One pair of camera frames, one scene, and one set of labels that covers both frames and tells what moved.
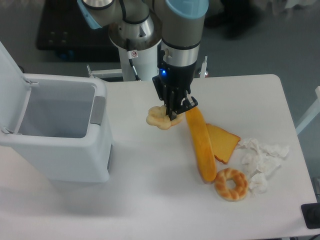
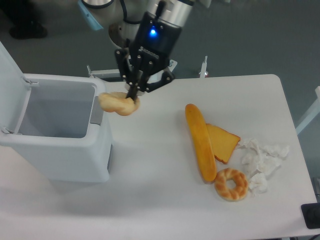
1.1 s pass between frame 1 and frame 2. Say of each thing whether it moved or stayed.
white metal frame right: stayed
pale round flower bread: moved
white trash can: stayed
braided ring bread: stayed
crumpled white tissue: stayed
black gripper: moved
